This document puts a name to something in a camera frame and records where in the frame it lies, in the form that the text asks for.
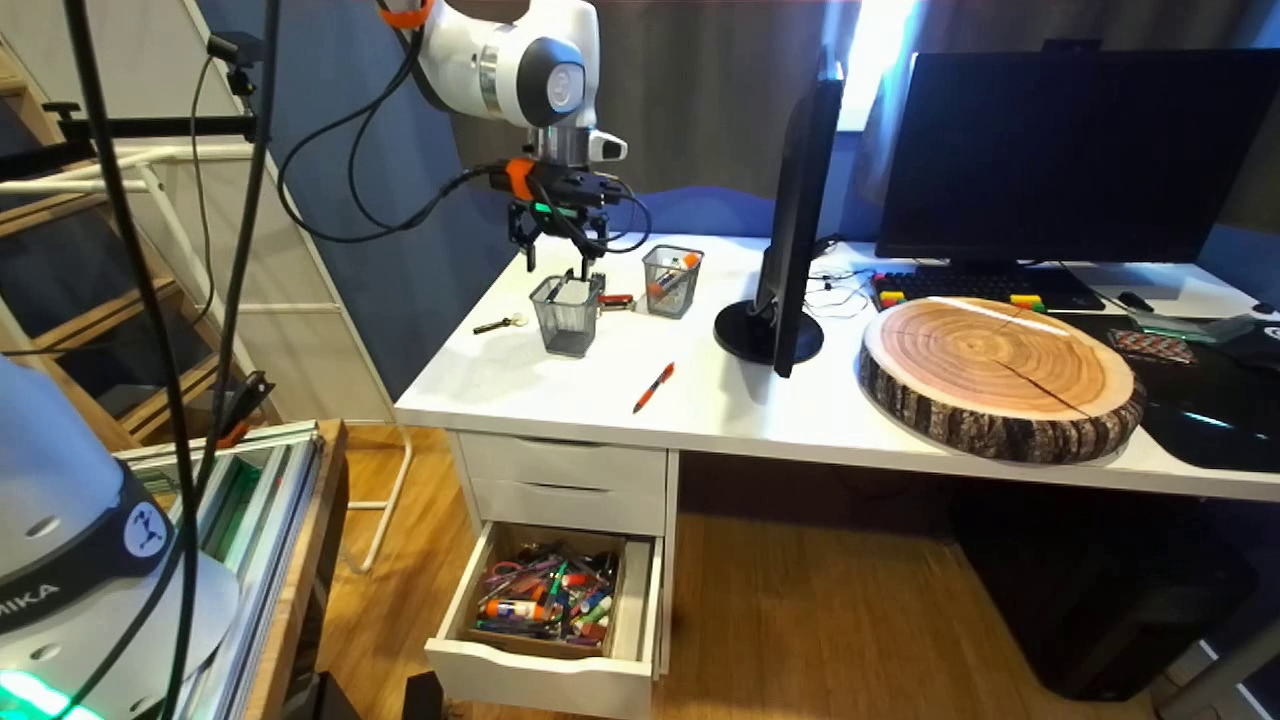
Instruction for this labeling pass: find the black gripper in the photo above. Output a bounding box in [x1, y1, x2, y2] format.
[509, 156, 625, 278]

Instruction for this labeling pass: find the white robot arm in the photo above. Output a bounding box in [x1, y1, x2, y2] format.
[376, 0, 629, 270]

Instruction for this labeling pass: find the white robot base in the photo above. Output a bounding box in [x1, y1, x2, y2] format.
[0, 362, 242, 720]

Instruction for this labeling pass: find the empty mesh basket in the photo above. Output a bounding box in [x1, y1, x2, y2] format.
[532, 278, 603, 356]

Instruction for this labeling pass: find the red object behind basket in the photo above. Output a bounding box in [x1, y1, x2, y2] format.
[600, 294, 638, 311]

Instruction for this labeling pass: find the mesh basket with pens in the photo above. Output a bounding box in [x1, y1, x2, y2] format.
[644, 243, 700, 320]

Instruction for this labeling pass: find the red pen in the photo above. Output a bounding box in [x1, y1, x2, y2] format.
[633, 362, 677, 418]

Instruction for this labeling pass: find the side-on black monitor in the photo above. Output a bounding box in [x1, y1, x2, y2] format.
[718, 72, 845, 377]

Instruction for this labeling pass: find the closed white drawer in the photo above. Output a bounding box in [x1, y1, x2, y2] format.
[457, 432, 665, 535]

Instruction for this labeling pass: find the white metal rack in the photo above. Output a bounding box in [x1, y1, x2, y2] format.
[0, 140, 416, 578]

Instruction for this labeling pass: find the black keyboard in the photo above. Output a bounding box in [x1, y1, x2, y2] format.
[872, 270, 1101, 309]

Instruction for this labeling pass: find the pile of pens in drawer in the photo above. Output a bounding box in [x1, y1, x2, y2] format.
[473, 546, 620, 656]

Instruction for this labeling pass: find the open white drawer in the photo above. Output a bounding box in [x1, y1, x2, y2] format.
[424, 526, 665, 720]

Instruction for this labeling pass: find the round wood slice cushion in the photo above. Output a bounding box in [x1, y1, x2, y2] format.
[856, 297, 1142, 464]

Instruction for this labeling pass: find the wooden ladder shelf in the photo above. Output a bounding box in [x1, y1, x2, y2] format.
[0, 37, 258, 457]

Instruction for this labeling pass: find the large black monitor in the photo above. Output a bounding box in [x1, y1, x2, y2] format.
[882, 49, 1280, 262]

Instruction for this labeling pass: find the black mouse mat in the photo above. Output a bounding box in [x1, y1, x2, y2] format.
[1075, 315, 1280, 472]

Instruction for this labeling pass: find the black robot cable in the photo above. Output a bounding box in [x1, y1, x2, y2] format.
[54, 0, 538, 720]

